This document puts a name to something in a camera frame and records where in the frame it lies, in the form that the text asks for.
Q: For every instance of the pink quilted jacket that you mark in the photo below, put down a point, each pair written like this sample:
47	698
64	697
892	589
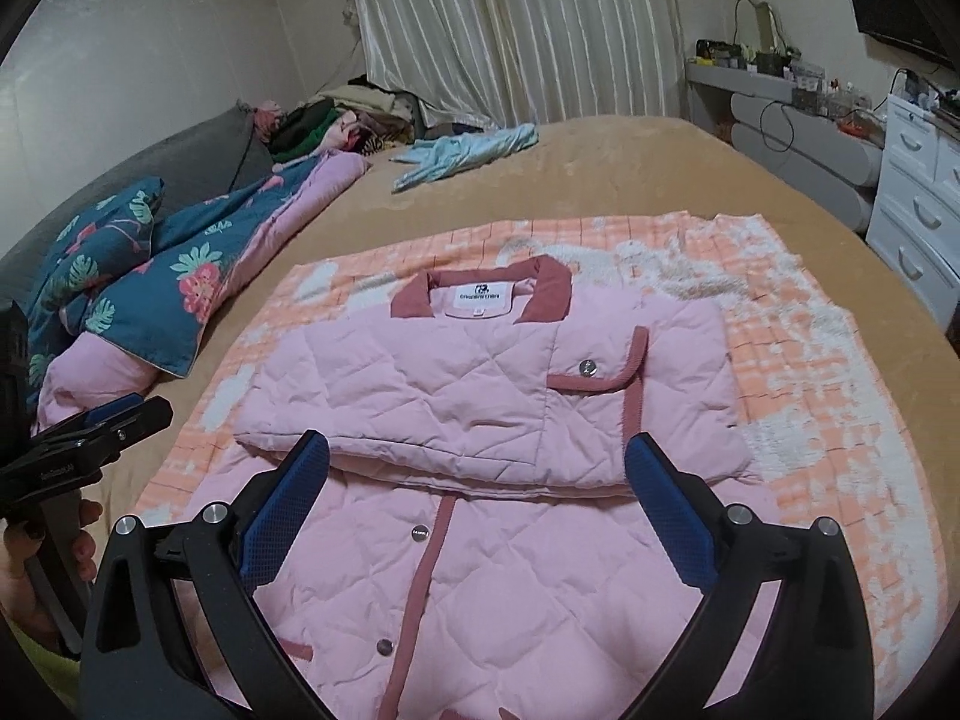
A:
450	390

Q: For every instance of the light blue garment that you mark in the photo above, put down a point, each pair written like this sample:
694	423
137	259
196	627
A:
465	154

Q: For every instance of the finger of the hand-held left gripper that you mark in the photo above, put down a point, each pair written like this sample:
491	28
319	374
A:
135	427
112	411

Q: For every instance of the person's left hand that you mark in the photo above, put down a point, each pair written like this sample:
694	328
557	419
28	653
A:
86	540

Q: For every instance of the cluster of small items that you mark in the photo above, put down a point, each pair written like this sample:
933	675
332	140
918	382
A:
810	82

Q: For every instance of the tan bed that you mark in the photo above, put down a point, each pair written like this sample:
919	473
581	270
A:
637	165

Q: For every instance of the pile of clothes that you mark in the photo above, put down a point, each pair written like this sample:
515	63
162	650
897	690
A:
337	116

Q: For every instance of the orange plaid blanket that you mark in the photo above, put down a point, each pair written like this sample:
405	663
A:
810	465

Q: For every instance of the white drawer cabinet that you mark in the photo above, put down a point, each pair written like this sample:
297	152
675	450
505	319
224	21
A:
907	195

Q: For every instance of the blue floral quilt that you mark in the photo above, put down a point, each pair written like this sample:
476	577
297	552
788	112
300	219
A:
187	277

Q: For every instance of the grey shelf unit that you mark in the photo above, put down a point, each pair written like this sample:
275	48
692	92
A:
810	157

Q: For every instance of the grey headboard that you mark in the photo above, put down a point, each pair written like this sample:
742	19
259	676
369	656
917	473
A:
187	157

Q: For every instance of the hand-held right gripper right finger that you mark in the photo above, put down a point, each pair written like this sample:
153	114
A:
671	510

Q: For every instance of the white striped curtain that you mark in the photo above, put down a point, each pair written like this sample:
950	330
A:
510	22

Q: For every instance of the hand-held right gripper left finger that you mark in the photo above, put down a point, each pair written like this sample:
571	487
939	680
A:
289	510

